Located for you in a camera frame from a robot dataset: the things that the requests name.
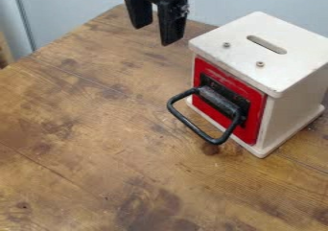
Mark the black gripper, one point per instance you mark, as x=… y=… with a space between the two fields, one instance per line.
x=173 y=12

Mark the red drawer with black handle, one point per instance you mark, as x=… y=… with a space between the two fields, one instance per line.
x=230 y=101

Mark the white wooden box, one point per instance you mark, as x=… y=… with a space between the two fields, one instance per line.
x=274 y=63

